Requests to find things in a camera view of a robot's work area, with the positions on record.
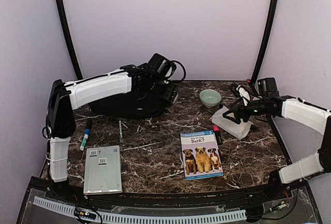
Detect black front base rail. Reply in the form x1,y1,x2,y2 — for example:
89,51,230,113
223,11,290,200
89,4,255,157
27,176,298,213

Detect white slotted cable duct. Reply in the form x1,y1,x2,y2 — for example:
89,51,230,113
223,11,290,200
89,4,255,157
33,196,247,223

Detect white pouch bag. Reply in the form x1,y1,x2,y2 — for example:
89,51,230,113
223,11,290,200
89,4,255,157
210,106,253,140

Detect small circuit board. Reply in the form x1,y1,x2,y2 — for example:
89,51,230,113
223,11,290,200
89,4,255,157
74,208,97,220

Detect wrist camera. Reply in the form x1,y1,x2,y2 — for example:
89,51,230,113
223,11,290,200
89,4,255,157
147,53,176,79
258,78,279,100

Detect clear silver pen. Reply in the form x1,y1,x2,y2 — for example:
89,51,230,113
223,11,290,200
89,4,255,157
118,120,124,144

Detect dog picture book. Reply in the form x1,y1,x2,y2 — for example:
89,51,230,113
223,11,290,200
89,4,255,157
180,130,224,181

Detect green white marker pen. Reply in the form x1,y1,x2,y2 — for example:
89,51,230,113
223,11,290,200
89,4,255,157
80,119,93,151

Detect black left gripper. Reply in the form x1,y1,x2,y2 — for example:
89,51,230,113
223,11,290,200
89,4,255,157
148,77,178,102

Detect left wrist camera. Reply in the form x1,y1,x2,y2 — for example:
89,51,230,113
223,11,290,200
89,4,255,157
147,53,176,79

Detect grey notebook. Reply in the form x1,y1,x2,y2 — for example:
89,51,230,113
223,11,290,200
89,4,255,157
83,145,123,195

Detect black corner post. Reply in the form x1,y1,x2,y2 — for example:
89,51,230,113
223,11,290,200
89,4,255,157
250,0,278,85
55,0,83,80

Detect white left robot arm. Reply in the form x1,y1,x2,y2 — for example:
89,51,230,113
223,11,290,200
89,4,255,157
43,62,178,201

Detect left black corner post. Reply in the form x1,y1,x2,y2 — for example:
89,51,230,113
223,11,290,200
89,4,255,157
55,0,83,80

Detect black student bag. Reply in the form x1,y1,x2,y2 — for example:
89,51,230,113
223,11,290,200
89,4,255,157
89,92,173,120

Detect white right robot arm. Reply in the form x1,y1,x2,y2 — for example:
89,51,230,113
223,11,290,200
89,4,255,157
223,96,330,200

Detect pale green ceramic bowl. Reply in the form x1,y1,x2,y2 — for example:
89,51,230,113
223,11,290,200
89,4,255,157
199,89,222,108

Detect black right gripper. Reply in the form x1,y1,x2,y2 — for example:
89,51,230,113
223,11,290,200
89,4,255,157
223,97,268,125

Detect red black marker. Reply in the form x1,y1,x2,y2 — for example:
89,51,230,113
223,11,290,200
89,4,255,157
213,125,223,145

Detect right black corner post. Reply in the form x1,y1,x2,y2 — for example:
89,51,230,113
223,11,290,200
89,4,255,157
250,0,278,85

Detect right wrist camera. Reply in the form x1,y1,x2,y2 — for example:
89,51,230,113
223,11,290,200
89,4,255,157
258,78,279,100

